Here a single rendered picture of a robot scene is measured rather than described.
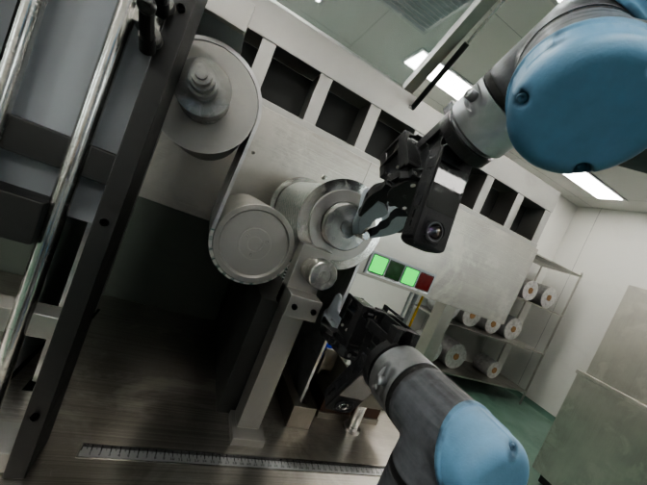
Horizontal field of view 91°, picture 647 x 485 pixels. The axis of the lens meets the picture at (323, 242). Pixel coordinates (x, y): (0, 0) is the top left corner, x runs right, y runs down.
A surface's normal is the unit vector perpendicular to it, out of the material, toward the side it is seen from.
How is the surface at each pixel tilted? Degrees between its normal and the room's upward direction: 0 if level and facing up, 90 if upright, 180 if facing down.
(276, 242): 90
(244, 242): 90
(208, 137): 90
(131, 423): 0
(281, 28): 90
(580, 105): 133
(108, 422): 0
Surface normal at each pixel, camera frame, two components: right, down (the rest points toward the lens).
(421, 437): -0.87, -0.33
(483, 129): -0.54, 0.53
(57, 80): 0.33, 0.20
